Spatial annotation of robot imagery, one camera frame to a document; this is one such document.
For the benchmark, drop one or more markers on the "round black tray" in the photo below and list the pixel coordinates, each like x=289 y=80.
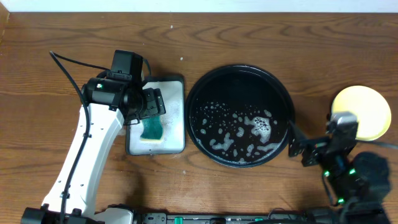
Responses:
x=239 y=115

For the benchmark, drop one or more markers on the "yellow plate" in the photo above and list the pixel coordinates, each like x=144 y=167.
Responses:
x=369 y=106

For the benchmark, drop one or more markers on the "green yellow sponge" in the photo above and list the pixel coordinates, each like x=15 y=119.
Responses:
x=152 y=130

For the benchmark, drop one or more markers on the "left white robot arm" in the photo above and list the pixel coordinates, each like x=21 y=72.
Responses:
x=108 y=103

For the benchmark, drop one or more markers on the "rectangular black soap tray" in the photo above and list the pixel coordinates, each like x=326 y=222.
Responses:
x=173 y=141

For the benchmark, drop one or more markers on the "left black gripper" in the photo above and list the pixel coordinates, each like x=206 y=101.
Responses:
x=155 y=104

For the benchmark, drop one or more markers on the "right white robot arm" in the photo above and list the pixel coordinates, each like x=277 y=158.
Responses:
x=359 y=184

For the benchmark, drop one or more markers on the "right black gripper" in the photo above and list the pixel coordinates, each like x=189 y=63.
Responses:
x=314 y=147

